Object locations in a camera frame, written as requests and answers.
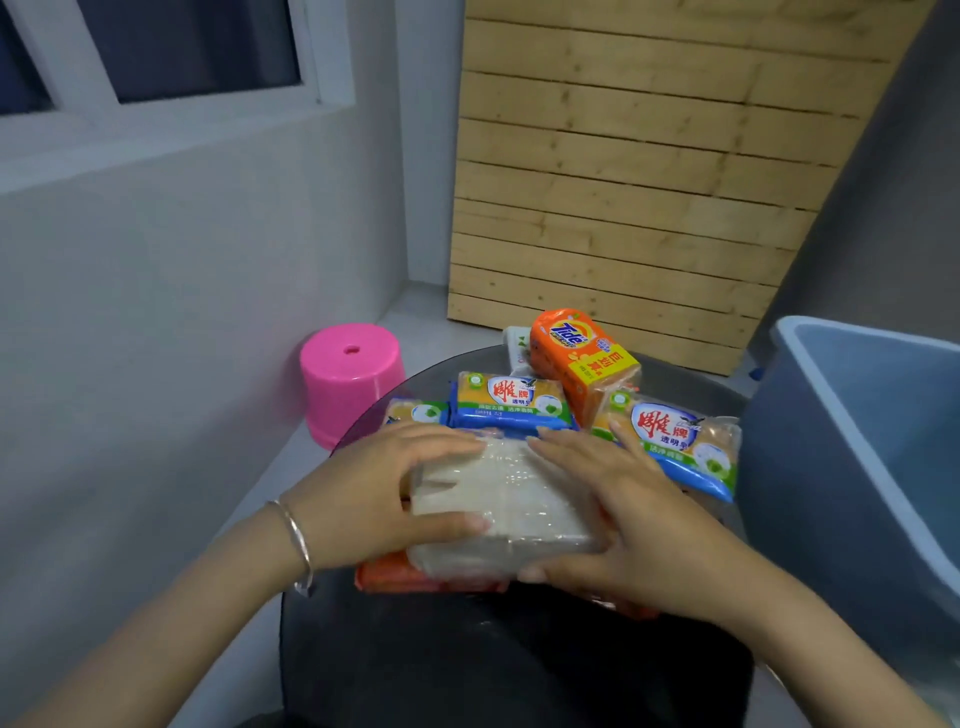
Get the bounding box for person's left hand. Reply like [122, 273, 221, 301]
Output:
[288, 420, 492, 577]

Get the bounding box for person's right hand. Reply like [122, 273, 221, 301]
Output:
[516, 418, 760, 625]

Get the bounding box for person's right forearm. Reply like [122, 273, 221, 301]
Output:
[711, 553, 948, 728]

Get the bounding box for person's left forearm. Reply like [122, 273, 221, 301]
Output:
[13, 496, 303, 728]

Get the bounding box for flat orange soap pack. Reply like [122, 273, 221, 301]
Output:
[354, 551, 661, 622]

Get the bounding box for person's black trousers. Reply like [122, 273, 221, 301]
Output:
[279, 577, 756, 728]

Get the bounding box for blue and yellow soap pack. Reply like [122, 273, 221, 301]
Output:
[448, 370, 579, 433]
[592, 390, 744, 505]
[384, 397, 451, 429]

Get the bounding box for pink plastic stool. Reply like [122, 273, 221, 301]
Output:
[300, 323, 408, 451]

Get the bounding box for white and green soap pack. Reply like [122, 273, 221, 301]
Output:
[502, 325, 538, 377]

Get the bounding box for orange wrapped soap bar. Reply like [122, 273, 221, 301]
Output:
[529, 308, 643, 429]

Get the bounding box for blue plastic bin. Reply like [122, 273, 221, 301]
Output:
[738, 315, 960, 710]

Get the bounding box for wooden slat panel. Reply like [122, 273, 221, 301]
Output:
[447, 0, 939, 377]

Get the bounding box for white framed window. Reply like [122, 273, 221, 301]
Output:
[0, 0, 358, 195]

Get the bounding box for silver bracelet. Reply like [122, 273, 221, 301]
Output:
[267, 498, 315, 598]

